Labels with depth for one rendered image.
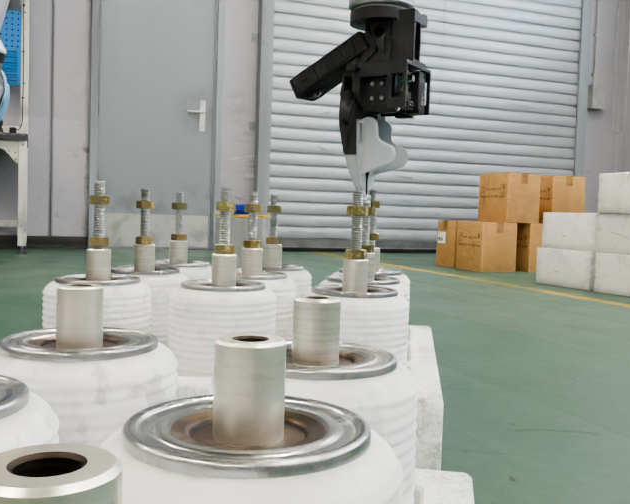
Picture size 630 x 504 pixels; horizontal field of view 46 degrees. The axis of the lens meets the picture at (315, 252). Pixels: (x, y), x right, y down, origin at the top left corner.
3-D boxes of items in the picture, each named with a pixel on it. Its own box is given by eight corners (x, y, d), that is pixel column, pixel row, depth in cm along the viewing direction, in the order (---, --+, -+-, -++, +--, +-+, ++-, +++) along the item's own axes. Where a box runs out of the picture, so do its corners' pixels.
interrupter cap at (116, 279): (59, 289, 63) (59, 281, 63) (50, 281, 70) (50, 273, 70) (148, 288, 67) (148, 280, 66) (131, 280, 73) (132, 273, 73)
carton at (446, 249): (473, 264, 508) (475, 221, 506) (493, 267, 486) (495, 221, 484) (435, 264, 498) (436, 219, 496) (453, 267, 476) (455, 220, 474)
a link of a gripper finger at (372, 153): (388, 197, 83) (391, 114, 82) (342, 196, 86) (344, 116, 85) (400, 198, 85) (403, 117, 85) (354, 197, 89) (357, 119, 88)
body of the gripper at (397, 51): (403, 112, 81) (407, 0, 80) (334, 116, 85) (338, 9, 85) (430, 121, 87) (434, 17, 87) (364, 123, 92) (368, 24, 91)
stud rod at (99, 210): (92, 263, 69) (94, 181, 68) (103, 263, 69) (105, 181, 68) (92, 263, 68) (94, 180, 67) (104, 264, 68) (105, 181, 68)
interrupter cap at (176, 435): (74, 474, 20) (74, 448, 20) (175, 404, 27) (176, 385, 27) (354, 502, 19) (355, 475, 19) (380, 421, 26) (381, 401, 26)
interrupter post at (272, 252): (276, 270, 92) (276, 243, 92) (285, 271, 90) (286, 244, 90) (258, 270, 91) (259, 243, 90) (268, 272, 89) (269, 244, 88)
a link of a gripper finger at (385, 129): (400, 198, 86) (403, 117, 85) (354, 197, 89) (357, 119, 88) (411, 199, 88) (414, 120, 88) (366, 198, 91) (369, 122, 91)
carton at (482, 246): (515, 272, 450) (517, 222, 449) (481, 272, 442) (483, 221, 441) (488, 268, 478) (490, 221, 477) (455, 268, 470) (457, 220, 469)
